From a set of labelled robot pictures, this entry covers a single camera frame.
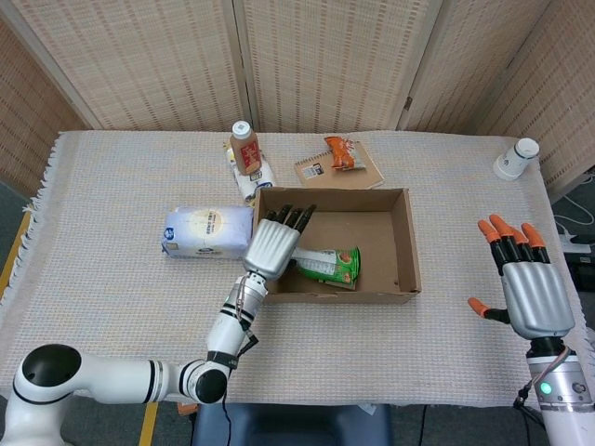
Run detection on white snack package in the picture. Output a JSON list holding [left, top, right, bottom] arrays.
[[225, 143, 276, 205]]

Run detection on green snack packet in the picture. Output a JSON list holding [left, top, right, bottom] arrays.
[[292, 245, 362, 292]]

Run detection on brown kraft spiral notebook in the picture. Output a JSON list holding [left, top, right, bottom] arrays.
[[292, 140, 386, 190]]

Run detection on silver right hand orange fingertips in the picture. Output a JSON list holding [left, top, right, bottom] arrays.
[[468, 214, 575, 340]]

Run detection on open brown cardboard box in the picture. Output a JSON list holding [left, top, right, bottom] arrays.
[[249, 187, 423, 306]]

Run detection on dark blue chair seat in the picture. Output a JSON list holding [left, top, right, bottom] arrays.
[[192, 402, 393, 446]]

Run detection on white power strip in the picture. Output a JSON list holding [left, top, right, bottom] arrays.
[[557, 231, 594, 255]]

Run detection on woven folding screen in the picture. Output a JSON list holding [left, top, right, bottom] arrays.
[[0, 0, 595, 201]]

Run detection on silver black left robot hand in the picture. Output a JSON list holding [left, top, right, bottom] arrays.
[[242, 203, 318, 281]]

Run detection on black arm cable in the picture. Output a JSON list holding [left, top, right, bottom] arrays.
[[220, 389, 234, 446]]

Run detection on white power cable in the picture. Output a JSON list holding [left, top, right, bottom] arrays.
[[552, 174, 595, 233]]

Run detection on orange snack packet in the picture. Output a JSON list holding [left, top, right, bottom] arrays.
[[324, 136, 368, 172]]

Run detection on milk tea bottle red label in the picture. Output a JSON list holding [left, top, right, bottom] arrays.
[[231, 120, 262, 177]]

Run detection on pale blue wet wipes pack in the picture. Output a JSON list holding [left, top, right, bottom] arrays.
[[160, 205, 256, 261]]

